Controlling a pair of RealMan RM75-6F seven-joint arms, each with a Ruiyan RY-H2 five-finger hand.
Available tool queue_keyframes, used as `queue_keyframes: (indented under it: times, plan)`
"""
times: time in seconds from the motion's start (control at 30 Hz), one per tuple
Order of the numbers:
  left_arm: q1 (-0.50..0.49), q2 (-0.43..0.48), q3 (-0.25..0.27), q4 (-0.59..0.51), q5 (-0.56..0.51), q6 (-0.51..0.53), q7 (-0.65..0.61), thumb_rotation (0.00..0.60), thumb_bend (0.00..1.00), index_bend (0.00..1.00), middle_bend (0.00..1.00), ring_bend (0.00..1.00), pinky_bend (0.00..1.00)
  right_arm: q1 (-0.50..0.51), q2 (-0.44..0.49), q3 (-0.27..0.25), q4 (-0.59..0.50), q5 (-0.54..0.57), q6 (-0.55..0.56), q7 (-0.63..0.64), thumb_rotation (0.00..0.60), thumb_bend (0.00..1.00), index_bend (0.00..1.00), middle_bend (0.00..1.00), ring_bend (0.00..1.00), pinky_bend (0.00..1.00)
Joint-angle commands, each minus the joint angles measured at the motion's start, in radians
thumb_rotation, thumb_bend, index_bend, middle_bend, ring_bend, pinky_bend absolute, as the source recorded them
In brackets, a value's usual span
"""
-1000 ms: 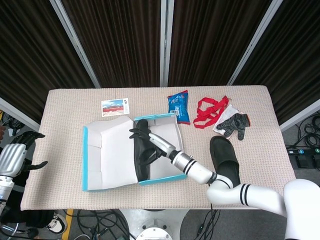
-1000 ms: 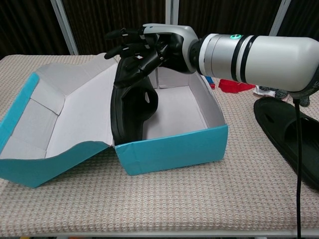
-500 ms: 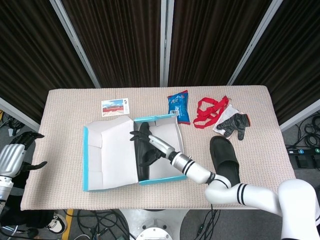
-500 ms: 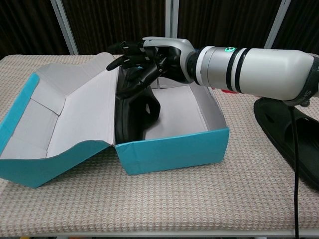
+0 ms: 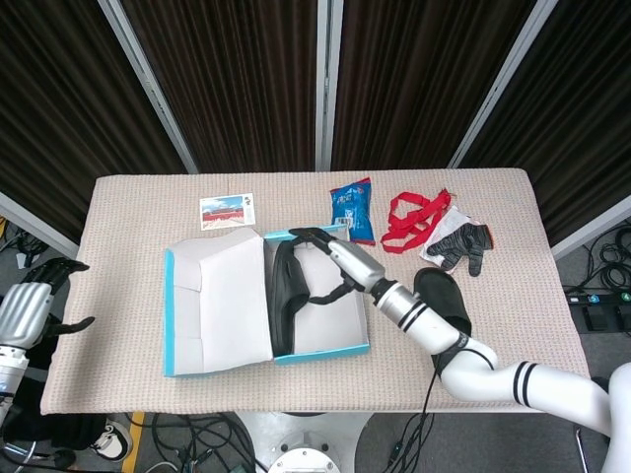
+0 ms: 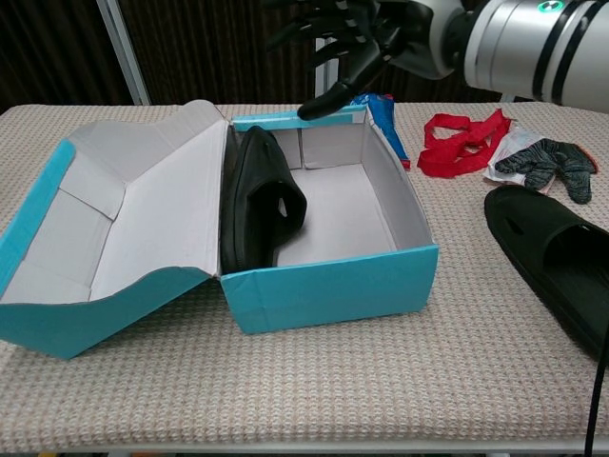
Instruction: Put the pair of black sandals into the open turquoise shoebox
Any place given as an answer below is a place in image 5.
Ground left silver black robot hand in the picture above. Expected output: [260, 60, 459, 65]
[0, 256, 96, 349]

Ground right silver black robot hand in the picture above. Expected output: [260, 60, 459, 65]
[288, 226, 386, 306]

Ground black slipper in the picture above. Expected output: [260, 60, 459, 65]
[270, 239, 313, 357]
[412, 267, 474, 373]

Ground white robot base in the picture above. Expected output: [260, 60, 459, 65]
[231, 411, 371, 473]

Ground light blue shoe box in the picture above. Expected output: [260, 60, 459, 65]
[162, 226, 371, 379]

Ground blue snack bag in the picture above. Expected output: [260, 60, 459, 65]
[328, 177, 378, 246]

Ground beige woven table cloth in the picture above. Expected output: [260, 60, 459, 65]
[39, 168, 592, 416]

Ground white plastic package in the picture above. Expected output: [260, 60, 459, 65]
[419, 205, 474, 262]

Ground grey striped work glove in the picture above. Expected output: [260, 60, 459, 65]
[426, 222, 493, 278]

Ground photo postcard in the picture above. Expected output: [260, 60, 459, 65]
[198, 192, 259, 232]

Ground white black sneaker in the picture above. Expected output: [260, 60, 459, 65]
[90, 418, 134, 463]

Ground black power strip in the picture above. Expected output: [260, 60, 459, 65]
[563, 289, 631, 307]

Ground red ribbon strap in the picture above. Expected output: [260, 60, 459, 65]
[380, 188, 453, 255]

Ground black floor cable bundle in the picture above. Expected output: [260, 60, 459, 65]
[585, 220, 631, 293]
[147, 412, 258, 473]
[0, 216, 50, 271]

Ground grey metal partition post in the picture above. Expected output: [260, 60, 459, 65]
[314, 0, 345, 172]
[0, 190, 80, 258]
[97, 0, 199, 174]
[550, 193, 631, 261]
[447, 0, 562, 169]

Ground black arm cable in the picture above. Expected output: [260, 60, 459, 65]
[384, 344, 497, 473]

